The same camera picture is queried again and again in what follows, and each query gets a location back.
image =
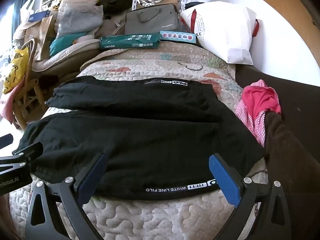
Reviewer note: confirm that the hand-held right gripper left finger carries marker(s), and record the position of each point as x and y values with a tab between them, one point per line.
92	176

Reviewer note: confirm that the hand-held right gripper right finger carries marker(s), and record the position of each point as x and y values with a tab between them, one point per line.
223	177

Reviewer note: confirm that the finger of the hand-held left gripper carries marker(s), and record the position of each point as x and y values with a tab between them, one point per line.
27	152
5	140

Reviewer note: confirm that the light pink cloth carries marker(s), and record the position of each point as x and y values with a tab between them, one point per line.
8	102

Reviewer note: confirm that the rattan chair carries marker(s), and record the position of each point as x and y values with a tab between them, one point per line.
30	100

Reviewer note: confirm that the pink striped cloth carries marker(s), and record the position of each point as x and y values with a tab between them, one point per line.
252	122

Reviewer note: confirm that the yellow printed plastic bag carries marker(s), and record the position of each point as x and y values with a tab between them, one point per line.
16	70

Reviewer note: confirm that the beige seat cushion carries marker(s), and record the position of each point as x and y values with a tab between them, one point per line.
65	60

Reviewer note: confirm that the teal cloth pack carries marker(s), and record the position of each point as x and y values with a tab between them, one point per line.
62	45

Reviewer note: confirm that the brown paper bag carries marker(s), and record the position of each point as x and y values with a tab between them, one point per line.
43	33

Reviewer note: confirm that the dark blue box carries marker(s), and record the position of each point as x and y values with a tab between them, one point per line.
37	16

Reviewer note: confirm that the quilted beige bedspread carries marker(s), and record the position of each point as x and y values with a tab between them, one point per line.
155	60

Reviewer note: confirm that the white tote bag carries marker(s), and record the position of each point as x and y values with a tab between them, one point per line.
27	8

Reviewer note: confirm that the green box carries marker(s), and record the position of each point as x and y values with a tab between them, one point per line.
125	41

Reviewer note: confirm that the white plastic bag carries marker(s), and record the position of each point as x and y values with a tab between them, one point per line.
225	30

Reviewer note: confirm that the light blue box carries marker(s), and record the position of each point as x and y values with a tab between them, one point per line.
177	36

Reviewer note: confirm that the grey laptop bag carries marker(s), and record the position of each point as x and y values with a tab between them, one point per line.
152	20

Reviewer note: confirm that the black bag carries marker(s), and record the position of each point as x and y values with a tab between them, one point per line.
116	0

